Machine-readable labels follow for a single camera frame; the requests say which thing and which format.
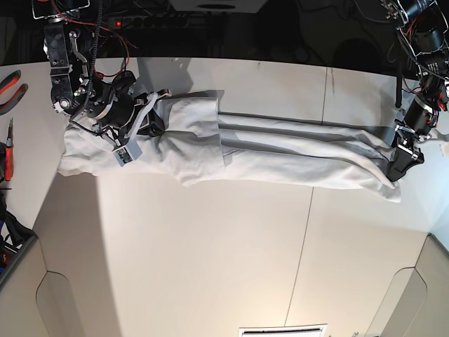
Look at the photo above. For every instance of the white vent panel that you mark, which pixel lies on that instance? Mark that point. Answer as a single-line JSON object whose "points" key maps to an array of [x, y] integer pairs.
{"points": [[317, 330]]}

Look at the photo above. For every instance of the dark bag at edge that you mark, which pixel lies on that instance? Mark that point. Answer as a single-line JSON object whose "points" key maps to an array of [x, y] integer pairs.
{"points": [[16, 239]]}

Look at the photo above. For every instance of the red handled screwdriver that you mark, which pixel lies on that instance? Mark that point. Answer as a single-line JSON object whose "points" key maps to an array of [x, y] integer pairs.
{"points": [[8, 166]]}

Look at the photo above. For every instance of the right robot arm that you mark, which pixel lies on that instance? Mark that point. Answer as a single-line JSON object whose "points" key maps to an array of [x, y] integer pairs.
{"points": [[81, 95]]}

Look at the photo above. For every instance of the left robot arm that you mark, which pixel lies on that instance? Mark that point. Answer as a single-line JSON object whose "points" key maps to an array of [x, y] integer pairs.
{"points": [[421, 29]]}

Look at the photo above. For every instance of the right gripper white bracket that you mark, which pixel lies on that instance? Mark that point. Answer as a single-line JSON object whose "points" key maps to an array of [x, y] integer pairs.
{"points": [[126, 117]]}

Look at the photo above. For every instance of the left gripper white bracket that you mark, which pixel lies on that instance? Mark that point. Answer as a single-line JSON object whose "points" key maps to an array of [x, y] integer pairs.
{"points": [[406, 154]]}

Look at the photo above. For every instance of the white t-shirt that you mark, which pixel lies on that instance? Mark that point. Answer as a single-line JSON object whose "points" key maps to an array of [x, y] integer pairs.
{"points": [[201, 143]]}

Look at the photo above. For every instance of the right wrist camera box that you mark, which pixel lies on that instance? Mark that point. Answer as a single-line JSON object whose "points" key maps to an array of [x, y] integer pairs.
{"points": [[127, 153]]}

